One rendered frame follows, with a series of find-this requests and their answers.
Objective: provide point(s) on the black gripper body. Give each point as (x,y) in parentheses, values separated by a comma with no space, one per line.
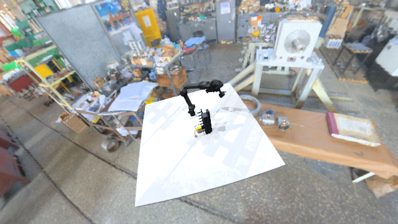
(221,93)

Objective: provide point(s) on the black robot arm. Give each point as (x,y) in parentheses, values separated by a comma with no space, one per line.
(204,85)

